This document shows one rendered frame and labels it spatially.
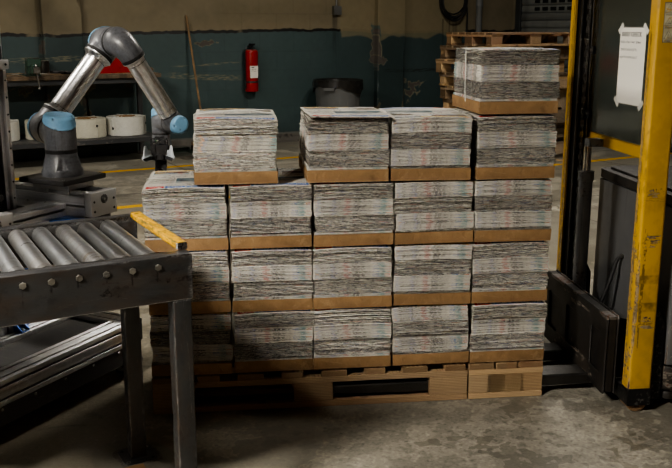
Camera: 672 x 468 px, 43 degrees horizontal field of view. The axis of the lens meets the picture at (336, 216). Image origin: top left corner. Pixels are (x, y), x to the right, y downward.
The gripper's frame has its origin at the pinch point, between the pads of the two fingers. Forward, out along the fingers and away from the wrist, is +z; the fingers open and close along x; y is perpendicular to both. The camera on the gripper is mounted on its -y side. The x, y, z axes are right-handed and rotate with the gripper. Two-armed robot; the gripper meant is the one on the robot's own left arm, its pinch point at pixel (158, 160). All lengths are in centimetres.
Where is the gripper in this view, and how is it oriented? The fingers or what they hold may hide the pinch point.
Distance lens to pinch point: 343.0
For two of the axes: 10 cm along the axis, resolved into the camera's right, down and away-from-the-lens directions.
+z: 1.5, 2.1, -9.6
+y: 0.0, -9.8, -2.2
